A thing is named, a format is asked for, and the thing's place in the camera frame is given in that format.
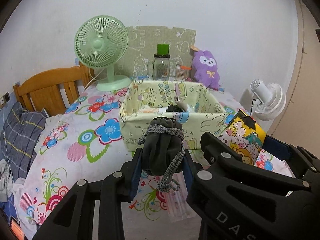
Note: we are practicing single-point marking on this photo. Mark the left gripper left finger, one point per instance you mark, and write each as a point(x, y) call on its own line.
point(132, 171)

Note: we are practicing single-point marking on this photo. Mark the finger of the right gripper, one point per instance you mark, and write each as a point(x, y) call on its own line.
point(280, 150)
point(212, 147)

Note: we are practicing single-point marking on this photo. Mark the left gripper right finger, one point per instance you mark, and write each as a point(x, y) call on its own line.
point(190, 169)

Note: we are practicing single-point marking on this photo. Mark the cartoon animal carton box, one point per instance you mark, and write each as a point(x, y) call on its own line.
point(245, 136)

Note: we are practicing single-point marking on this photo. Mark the grey drawstring pouch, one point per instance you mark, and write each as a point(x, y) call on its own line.
point(163, 151)

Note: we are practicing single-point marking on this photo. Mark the clear plastic sleeve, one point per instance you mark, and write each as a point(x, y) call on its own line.
point(177, 206)

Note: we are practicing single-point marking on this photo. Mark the black plastic bag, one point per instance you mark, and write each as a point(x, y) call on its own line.
point(174, 108)

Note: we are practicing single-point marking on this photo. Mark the beige door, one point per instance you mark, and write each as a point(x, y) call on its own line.
point(298, 124)

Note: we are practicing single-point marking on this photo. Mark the cartoon fabric storage box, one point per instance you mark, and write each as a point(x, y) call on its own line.
point(189, 103)

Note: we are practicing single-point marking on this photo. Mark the white standing fan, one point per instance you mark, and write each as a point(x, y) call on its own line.
point(264, 101)

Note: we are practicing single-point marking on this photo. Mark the floral tablecloth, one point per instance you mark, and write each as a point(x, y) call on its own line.
point(99, 132)

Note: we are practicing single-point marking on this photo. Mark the purple bunny plush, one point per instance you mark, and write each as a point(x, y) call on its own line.
point(206, 69)

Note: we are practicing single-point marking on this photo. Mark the cotton swab jar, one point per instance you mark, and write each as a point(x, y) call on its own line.
point(182, 72)

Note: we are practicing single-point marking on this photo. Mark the glass mason jar mug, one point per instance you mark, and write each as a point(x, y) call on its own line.
point(159, 68)

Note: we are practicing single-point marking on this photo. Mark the green cartoon cardboard panel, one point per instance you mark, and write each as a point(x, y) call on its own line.
point(147, 41)

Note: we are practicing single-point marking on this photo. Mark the green plastic cup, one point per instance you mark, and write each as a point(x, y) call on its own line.
point(163, 49)

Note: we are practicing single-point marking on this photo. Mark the blue plaid pillow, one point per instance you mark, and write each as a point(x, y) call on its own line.
point(20, 134)

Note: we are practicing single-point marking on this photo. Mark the wooden bed headboard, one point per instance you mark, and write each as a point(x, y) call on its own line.
point(42, 91)

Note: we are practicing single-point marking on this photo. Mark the green desk fan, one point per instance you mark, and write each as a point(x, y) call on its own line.
point(99, 44)

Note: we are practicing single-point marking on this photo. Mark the wall power socket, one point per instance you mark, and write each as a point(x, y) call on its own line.
point(6, 97)

